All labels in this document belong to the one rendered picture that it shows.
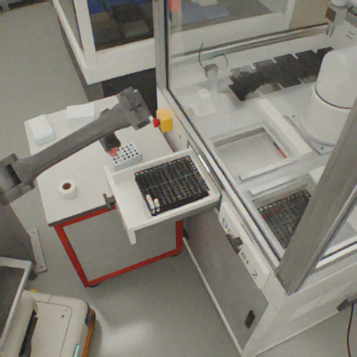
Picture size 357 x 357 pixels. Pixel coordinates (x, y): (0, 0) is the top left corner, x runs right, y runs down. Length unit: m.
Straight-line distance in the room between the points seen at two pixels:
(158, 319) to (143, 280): 0.23
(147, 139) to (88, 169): 0.29
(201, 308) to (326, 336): 0.67
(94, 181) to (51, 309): 0.66
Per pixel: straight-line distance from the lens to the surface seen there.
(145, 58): 1.98
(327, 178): 0.77
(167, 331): 2.04
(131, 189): 1.42
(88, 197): 1.52
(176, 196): 1.35
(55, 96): 3.30
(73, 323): 1.82
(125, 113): 0.92
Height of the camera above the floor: 1.96
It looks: 51 degrees down
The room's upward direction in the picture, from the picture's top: straight up
